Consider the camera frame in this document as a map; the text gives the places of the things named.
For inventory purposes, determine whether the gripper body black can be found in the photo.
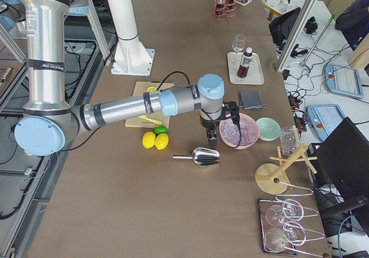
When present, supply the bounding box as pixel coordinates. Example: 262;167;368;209
200;109;224;134

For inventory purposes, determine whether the tea bottle white cap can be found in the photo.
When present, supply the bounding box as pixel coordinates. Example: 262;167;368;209
236;47;253;79

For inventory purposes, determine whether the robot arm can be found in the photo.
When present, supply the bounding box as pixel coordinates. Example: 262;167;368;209
14;0;224;156

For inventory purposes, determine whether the steel ice scoop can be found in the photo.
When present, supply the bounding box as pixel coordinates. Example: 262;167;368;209
172;147;220;166

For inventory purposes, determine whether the pink bowl of ice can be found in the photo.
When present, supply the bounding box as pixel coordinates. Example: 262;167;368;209
219;113;259;149

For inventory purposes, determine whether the folded grey cloth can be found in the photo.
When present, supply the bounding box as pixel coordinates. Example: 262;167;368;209
239;92;265;109

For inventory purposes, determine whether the lower yellow lemon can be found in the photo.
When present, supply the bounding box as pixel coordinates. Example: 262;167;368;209
155;133;169;150

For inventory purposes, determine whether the yellow lemon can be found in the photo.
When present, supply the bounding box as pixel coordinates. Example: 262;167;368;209
155;133;169;150
142;131;156;149

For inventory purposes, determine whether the green lime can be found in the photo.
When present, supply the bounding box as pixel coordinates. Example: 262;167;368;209
153;126;168;135

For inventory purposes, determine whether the green bowl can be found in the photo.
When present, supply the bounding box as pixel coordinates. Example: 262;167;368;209
256;117;281;142

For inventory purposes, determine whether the upper yellow lemon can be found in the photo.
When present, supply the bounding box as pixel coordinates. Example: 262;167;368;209
142;131;156;149

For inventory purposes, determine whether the cream rabbit tray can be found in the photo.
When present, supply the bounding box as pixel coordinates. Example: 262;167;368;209
227;52;265;85

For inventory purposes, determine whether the yellow plastic knife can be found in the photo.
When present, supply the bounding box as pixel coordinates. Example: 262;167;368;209
139;115;163;125

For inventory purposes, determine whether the wooden cup stand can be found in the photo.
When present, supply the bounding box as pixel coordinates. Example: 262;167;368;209
255;144;317;195

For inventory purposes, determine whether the clear glass tumbler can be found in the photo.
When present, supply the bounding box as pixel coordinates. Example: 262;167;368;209
279;126;300;155

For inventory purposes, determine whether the bamboo cutting board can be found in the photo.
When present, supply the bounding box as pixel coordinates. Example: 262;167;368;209
125;81;170;128

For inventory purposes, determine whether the clear wine glass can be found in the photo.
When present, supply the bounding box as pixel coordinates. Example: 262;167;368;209
232;34;246;55

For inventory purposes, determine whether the hanging wine glass upper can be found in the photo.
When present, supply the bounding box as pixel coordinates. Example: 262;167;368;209
264;199;321;227

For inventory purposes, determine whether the hanging wine glass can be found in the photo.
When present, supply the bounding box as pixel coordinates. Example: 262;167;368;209
263;221;326;253
264;199;321;227

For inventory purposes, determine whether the white robot column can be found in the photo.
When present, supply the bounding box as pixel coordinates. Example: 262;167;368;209
107;0;155;77

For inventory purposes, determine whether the lower teach pendant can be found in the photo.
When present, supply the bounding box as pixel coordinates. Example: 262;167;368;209
306;104;345;141

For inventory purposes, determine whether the teach pendant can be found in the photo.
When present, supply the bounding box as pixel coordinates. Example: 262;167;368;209
325;63;364;99
306;104;345;141

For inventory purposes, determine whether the hanging wine glass lower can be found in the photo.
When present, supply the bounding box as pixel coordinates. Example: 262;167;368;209
263;221;326;253

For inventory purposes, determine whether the black monitor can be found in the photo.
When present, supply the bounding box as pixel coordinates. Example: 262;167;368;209
312;117;368;205

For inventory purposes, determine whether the upper teach pendant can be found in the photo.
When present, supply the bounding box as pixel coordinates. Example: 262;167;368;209
325;63;364;99

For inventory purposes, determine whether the rose gold wire bottle basket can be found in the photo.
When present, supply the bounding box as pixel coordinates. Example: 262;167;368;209
213;0;236;22

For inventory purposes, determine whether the black wire glass rack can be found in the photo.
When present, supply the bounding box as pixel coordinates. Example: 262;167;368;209
257;198;330;257

